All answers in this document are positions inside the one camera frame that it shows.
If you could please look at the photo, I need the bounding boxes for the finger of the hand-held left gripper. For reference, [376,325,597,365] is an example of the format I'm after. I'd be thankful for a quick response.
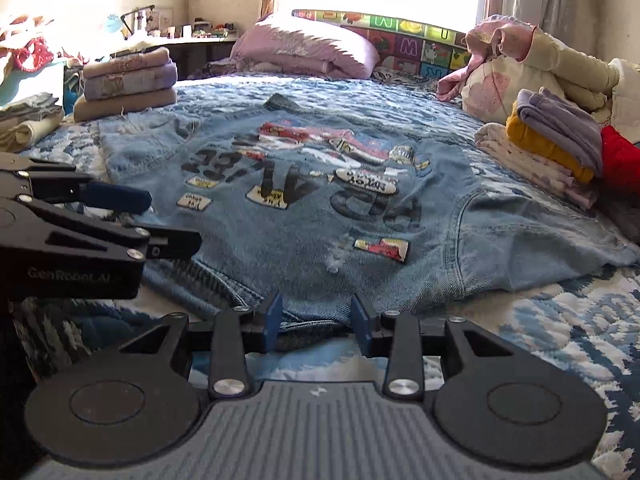
[0,155,154,214]
[0,196,203,262]

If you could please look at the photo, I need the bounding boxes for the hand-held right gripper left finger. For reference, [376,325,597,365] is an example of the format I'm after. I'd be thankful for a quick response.
[117,291,284,400]

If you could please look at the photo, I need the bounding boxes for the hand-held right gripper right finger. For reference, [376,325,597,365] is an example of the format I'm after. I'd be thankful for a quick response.
[350,292,516,400]

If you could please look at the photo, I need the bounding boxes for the blue denim jacket with patches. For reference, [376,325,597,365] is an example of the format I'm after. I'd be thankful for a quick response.
[97,94,640,337]

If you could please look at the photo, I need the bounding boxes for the pile of pink cream clothes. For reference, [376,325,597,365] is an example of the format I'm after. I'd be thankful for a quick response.
[460,30,640,127]

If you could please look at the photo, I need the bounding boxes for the folded beige towel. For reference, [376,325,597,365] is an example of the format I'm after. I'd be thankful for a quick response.
[74,87,178,123]

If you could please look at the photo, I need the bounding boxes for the folded cream cloth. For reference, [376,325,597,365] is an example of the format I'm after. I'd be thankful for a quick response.
[0,110,66,154]

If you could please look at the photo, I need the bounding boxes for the folded lavender towel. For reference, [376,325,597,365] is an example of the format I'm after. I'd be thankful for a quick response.
[82,62,179,101]

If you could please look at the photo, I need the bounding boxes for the folded grey jeans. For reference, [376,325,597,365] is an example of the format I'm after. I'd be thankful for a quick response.
[0,92,61,122]

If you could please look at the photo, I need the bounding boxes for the folded pink towel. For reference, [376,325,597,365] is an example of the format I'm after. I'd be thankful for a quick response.
[82,46,173,80]

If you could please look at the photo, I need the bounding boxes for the dark desk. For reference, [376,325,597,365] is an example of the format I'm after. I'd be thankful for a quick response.
[115,35,241,81]

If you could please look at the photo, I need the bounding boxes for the red and white cloth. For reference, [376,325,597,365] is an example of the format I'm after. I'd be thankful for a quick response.
[0,15,56,74]

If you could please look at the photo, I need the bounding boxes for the desk lamp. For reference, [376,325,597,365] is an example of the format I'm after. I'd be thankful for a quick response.
[120,5,157,39]

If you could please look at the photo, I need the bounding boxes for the folded white dotted garment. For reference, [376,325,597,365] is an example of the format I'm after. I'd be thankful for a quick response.
[474,122,599,211]

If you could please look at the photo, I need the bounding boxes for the pink pillow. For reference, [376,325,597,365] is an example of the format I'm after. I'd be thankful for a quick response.
[230,12,381,80]

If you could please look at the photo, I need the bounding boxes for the folded yellow garment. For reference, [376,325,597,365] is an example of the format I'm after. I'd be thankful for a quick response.
[505,102,596,184]

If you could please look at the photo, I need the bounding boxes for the colourful alphabet play mat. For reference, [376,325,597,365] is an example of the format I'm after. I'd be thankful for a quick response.
[291,8,473,81]

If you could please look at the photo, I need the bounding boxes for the folded purple garment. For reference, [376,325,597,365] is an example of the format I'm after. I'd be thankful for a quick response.
[515,87,608,178]

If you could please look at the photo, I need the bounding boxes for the red garment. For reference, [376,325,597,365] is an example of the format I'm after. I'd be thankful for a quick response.
[600,125,640,194]

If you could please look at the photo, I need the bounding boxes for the crumpled pink garment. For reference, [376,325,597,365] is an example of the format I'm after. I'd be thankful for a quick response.
[436,15,540,104]

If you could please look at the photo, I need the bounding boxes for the grey curtain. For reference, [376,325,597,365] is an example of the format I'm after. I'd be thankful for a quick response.
[487,0,640,68]

